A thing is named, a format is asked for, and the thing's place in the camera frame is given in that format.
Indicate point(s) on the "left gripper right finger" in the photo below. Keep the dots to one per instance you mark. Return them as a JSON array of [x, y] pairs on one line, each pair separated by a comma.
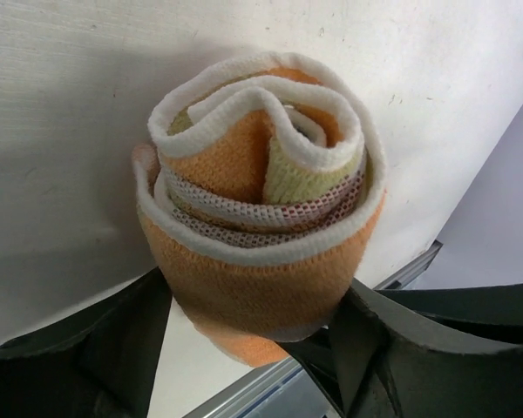
[[420, 353]]

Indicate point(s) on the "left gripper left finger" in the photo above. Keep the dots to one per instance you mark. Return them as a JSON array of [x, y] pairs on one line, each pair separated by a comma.
[[98, 362]]

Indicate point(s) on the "orange polka dot towel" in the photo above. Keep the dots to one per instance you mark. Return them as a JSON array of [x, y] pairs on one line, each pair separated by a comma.
[[258, 193]]

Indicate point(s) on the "aluminium mounting rail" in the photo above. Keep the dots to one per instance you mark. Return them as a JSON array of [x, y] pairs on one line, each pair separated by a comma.
[[283, 388]]

